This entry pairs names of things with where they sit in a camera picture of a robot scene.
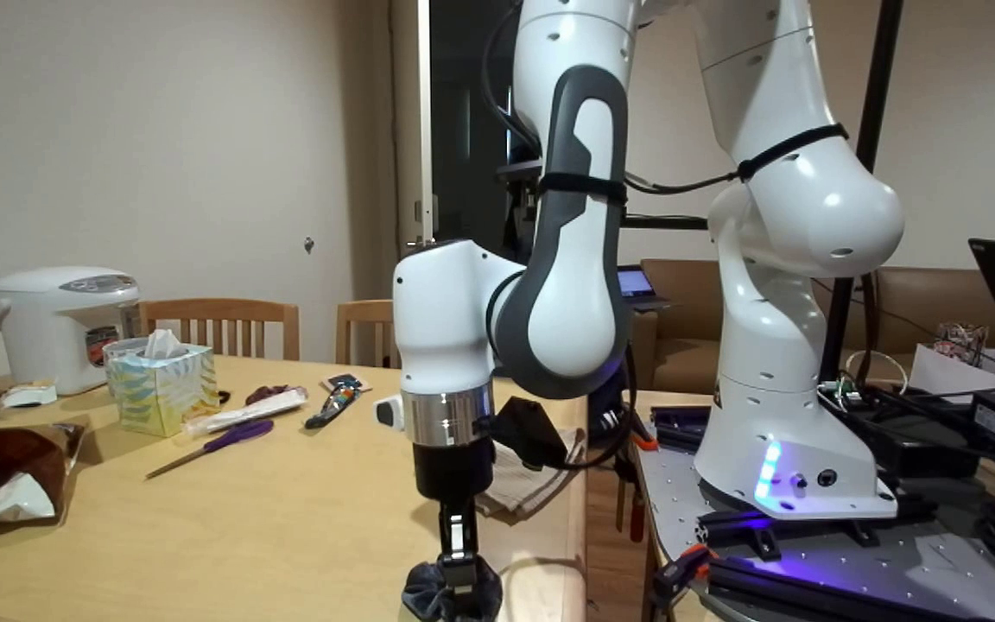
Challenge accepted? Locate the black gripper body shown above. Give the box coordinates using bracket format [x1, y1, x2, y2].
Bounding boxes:
[412, 439, 497, 518]

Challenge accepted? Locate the dark blue scrunchie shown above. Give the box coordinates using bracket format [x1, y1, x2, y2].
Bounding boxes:
[399, 551, 506, 622]

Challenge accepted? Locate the dark red scrunchie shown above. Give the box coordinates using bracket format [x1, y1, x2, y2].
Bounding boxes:
[242, 382, 295, 408]

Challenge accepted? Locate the wooden chair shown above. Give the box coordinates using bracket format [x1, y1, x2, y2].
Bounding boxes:
[331, 293, 399, 374]
[131, 293, 304, 363]

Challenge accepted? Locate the white tube packet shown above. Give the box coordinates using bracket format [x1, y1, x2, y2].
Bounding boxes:
[184, 385, 311, 439]

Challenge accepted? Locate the small blue screen tablet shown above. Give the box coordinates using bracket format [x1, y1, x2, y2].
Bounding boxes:
[615, 261, 662, 307]

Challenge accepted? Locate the striped tissue box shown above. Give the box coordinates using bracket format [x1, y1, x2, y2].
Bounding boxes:
[105, 323, 222, 439]

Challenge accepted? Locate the brown paper bag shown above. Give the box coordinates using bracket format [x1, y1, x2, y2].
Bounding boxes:
[0, 418, 94, 524]

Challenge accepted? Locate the white electric water boiler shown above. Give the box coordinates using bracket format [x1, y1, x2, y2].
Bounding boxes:
[0, 267, 143, 397]

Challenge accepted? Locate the small white wrapper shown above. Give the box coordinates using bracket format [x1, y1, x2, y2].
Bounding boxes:
[0, 382, 61, 415]

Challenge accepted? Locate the white crumpled wrapper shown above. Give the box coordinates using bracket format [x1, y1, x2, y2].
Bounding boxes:
[0, 471, 57, 543]

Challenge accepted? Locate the red handled clamp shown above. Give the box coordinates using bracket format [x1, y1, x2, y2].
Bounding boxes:
[649, 543, 714, 595]

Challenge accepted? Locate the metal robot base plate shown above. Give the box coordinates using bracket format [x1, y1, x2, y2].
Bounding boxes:
[632, 439, 995, 622]

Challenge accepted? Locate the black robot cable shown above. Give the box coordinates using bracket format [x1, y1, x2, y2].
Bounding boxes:
[493, 101, 854, 200]

